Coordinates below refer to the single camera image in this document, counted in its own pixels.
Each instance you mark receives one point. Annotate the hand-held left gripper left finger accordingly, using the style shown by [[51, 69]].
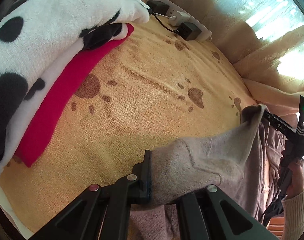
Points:
[[144, 177]]

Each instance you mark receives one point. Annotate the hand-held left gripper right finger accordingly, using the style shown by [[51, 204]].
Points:
[[192, 205]]

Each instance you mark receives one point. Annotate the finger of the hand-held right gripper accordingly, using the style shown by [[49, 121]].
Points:
[[269, 117]]

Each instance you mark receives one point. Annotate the taupe knit sweater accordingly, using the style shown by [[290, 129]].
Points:
[[204, 155]]

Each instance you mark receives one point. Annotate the person's right hand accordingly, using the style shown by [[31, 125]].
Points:
[[298, 177]]

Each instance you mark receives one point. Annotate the yellow paw print blanket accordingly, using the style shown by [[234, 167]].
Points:
[[142, 92]]

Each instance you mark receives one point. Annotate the white power strip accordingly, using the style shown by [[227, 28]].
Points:
[[204, 33]]

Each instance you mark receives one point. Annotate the sheer white curtain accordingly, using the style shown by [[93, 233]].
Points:
[[254, 5]]

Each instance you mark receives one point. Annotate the black power adapter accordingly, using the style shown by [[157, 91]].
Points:
[[189, 31], [159, 7]]

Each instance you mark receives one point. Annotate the white charger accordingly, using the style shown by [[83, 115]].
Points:
[[179, 17]]

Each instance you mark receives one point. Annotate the cream bed sheet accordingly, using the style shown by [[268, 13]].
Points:
[[7, 215]]

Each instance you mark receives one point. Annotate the white black spotted blanket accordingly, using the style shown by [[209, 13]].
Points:
[[54, 22]]

